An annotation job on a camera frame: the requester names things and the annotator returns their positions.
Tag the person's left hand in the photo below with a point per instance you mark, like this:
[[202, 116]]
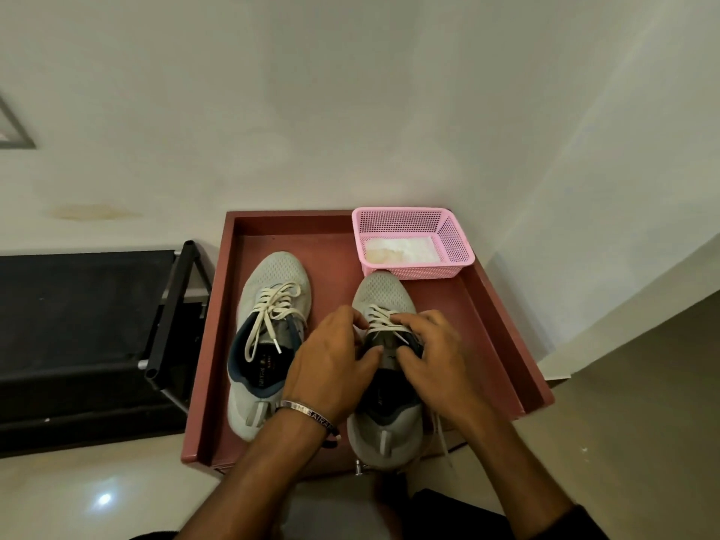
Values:
[[326, 371]]

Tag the person's right hand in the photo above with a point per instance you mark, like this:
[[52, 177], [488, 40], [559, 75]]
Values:
[[444, 371]]

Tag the grey sneaker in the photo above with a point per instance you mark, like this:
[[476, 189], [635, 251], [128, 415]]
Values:
[[275, 269], [388, 292]]

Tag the reddish-brown side table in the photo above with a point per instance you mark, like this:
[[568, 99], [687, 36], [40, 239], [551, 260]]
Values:
[[337, 253]]

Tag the white wipe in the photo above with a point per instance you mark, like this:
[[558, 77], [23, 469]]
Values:
[[385, 255]]

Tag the black shoe rack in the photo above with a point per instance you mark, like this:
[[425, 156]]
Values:
[[79, 303]]

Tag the person's left forearm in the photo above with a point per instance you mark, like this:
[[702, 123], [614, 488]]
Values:
[[247, 478]]

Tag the person's right forearm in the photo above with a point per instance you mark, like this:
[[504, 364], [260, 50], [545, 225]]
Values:
[[517, 478]]

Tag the stack of white wipes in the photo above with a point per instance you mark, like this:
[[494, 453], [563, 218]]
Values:
[[416, 247]]

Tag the pink plastic basket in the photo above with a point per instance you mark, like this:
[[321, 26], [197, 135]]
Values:
[[410, 219]]

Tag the white wall socket plate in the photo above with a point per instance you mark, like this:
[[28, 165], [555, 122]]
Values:
[[11, 134]]

